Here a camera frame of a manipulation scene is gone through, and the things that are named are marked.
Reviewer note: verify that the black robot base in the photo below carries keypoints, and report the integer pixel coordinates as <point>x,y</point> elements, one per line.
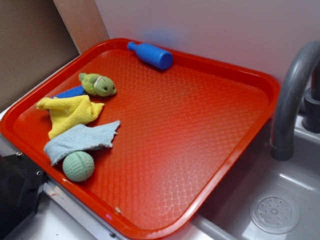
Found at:
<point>21,186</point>

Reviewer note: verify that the light blue cloth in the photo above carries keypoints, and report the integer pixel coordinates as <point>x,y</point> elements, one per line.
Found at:
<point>81,138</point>

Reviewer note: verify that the yellow cloth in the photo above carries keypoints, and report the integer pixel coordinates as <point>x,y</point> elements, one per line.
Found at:
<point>66,113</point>

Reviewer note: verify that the red plastic tray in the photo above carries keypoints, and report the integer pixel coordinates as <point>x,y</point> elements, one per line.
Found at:
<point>181,130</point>

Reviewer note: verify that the blue plastic bottle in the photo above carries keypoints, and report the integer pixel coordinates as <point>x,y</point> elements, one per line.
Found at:
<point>152,55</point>

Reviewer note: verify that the green plush toy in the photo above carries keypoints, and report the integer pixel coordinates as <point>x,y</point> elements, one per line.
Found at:
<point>97,85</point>

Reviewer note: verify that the green textured ball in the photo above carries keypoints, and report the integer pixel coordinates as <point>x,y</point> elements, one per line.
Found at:
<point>78,166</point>

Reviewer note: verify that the grey faucet spout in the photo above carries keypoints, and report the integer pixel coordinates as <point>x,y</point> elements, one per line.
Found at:
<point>301,87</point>

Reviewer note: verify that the grey sink basin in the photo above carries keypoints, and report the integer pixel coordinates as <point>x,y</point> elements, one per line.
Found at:
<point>262,198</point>

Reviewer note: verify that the wooden board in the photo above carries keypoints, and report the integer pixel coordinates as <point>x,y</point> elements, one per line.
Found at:
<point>83,22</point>

